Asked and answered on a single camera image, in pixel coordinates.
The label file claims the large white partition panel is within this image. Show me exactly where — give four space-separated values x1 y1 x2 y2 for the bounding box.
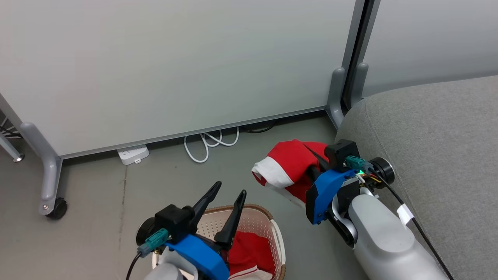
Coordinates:
0 0 367 160

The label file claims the grey fabric sofa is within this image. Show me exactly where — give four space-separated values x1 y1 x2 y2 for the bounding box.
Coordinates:
335 75 498 280

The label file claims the white coiled cable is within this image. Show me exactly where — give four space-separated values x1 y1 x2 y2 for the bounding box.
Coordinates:
183 126 240 163

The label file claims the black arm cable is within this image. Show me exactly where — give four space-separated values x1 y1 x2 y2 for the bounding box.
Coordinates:
125 252 143 280
373 171 455 280

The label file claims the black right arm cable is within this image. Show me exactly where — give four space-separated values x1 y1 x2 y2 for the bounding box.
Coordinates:
373 171 455 280

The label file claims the red garment with white trim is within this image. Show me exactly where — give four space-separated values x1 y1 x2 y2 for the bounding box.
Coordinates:
227 231 276 280

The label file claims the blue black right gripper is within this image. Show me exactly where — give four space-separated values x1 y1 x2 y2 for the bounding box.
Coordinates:
302 143 368 226

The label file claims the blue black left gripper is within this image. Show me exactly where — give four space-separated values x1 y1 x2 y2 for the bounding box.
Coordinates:
165 181 247 280

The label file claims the grey metal stand leg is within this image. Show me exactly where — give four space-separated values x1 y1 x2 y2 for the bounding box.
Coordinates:
0 131 25 163

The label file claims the black floor cable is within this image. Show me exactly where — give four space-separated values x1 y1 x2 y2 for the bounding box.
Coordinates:
239 120 277 134

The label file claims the white power strip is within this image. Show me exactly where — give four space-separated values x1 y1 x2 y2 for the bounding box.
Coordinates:
117 144 150 166

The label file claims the white plastic laundry basket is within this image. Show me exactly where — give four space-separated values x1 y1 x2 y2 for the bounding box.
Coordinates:
152 204 287 280

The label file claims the grey partition leg with caster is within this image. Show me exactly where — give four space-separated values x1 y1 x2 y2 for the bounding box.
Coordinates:
19 122 68 219

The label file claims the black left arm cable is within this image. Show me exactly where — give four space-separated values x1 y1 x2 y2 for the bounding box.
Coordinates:
125 252 143 280

